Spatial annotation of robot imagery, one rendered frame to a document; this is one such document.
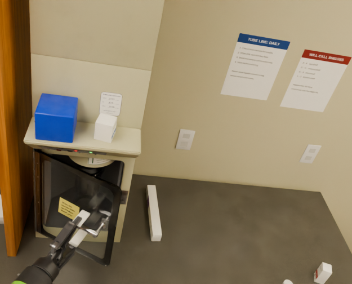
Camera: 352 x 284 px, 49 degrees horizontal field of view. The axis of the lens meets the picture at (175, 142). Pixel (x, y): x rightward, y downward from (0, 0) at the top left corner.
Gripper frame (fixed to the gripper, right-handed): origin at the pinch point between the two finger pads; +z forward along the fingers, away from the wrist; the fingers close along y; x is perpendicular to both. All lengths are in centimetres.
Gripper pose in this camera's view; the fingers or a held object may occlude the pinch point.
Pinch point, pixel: (80, 226)
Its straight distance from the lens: 130.3
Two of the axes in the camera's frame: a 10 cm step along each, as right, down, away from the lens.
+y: 2.0, -7.7, -6.0
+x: -9.1, -3.8, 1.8
